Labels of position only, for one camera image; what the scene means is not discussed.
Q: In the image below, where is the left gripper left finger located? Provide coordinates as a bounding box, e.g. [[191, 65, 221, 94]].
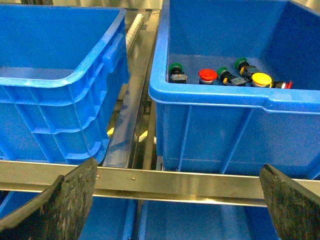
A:
[[0, 158, 98, 240]]

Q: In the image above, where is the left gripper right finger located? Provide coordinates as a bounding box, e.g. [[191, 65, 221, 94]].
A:
[[259, 164, 320, 240]]

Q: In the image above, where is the yellow mushroom push button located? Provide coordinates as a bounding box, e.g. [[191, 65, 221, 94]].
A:
[[251, 72, 273, 88]]

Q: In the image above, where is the red mushroom push button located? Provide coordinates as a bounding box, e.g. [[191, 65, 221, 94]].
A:
[[198, 68, 218, 85]]

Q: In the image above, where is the blue bin with buttons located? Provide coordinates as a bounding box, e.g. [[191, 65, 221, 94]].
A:
[[149, 0, 320, 179]]

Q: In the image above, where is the lower blue bin left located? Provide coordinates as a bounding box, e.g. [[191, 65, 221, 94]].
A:
[[0, 191, 138, 240]]

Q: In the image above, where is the lower blue bin right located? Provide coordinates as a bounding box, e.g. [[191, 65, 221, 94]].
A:
[[138, 201, 278, 240]]

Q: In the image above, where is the small red push button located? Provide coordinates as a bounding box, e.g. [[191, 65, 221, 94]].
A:
[[271, 80, 293, 89]]

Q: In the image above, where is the empty blue bin left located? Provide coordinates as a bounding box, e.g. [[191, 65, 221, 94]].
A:
[[0, 4, 130, 165]]

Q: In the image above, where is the green push button rear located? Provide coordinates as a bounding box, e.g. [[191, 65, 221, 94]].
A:
[[234, 57, 260, 80]]

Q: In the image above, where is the green push button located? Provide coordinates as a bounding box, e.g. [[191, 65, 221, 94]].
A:
[[234, 57, 260, 80], [217, 67, 248, 87], [168, 62, 188, 84]]

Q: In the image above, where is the green push button middle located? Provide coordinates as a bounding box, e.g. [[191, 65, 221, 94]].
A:
[[217, 67, 248, 87]]

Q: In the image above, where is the green push button leftmost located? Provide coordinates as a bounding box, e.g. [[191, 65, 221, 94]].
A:
[[168, 62, 188, 84]]

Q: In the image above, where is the white roller track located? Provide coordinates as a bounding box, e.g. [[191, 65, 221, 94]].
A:
[[125, 13, 144, 53]]

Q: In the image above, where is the steel front shelf rail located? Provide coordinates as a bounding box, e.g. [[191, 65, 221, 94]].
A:
[[0, 159, 320, 208]]

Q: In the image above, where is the steel divider rail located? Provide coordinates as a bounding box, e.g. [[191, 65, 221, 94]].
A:
[[102, 9, 161, 168]]

